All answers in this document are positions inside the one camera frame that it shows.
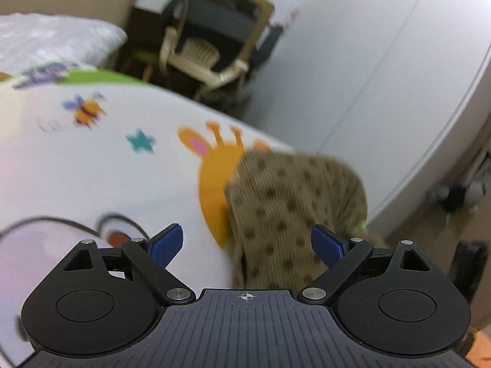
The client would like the tan polka dot garment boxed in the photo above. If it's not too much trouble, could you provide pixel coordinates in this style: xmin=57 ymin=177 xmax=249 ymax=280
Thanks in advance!
xmin=225 ymin=151 xmax=368 ymax=293

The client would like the cartoon animal print blanket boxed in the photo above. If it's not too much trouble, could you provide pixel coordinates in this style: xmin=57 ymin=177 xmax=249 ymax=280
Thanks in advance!
xmin=1 ymin=65 xmax=286 ymax=367

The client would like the beige mesh office chair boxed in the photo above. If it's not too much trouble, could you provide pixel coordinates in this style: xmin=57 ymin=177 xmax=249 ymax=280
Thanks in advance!
xmin=158 ymin=0 xmax=284 ymax=107

